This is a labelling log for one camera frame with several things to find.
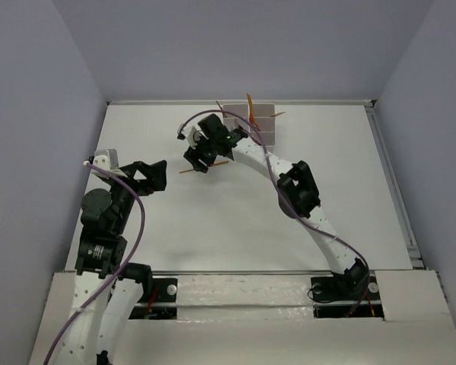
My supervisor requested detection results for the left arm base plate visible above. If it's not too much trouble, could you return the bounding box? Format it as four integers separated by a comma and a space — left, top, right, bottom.
128, 277, 178, 320

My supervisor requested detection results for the left white divided container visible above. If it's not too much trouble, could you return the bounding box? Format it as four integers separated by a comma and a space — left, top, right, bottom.
222, 103, 250, 132

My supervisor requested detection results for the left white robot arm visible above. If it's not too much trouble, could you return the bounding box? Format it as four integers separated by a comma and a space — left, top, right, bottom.
43, 154, 167, 364

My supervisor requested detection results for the red orange chopstick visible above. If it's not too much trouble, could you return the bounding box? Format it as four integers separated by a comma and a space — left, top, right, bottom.
215, 100, 228, 118

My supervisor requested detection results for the orange plastic spoon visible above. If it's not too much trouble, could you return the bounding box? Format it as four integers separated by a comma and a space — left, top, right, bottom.
249, 114, 260, 131

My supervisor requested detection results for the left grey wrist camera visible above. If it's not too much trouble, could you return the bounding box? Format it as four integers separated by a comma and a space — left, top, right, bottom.
83, 149, 121, 176

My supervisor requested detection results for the right white divided container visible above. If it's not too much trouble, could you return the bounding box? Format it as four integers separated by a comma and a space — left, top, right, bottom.
250, 103, 276, 149

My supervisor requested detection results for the white divided container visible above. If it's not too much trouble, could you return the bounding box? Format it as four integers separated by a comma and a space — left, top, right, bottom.
222, 103, 250, 132
250, 103, 276, 149

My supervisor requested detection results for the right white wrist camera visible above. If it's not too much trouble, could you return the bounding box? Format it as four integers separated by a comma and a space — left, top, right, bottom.
187, 127, 204, 149

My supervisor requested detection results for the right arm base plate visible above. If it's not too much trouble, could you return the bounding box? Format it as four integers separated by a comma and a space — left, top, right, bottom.
307, 274, 385, 319

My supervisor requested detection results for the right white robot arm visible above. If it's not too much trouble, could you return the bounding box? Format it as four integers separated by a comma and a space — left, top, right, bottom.
177, 109, 370, 298

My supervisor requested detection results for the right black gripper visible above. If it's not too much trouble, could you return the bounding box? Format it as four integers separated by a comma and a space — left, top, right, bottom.
183, 131, 217, 173

